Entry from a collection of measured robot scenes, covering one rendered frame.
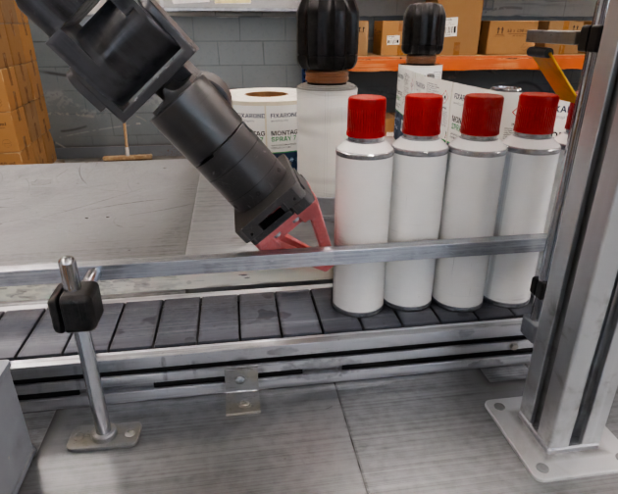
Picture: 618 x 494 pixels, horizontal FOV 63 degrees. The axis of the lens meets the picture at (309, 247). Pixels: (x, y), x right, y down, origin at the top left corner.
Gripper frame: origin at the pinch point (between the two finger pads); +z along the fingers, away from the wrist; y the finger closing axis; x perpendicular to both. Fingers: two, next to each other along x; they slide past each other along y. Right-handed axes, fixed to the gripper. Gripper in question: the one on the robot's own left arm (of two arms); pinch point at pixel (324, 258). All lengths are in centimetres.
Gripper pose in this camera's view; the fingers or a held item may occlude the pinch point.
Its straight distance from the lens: 48.1
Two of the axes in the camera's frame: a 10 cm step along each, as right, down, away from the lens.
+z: 6.2, 6.7, 4.0
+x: -7.7, 6.2, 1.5
